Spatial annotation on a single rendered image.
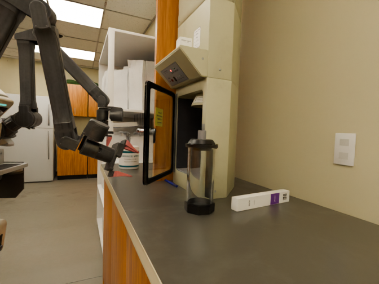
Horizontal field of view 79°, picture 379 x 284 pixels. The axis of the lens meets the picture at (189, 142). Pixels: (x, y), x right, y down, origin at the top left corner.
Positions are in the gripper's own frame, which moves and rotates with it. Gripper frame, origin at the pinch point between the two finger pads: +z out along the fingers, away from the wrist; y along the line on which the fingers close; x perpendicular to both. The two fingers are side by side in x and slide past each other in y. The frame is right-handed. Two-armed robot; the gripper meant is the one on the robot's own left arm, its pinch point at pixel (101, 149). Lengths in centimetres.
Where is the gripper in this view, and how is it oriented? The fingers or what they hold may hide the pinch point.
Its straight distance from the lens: 124.2
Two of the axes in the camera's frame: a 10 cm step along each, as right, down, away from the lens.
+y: 9.0, 0.1, 4.4
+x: -4.4, -0.6, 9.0
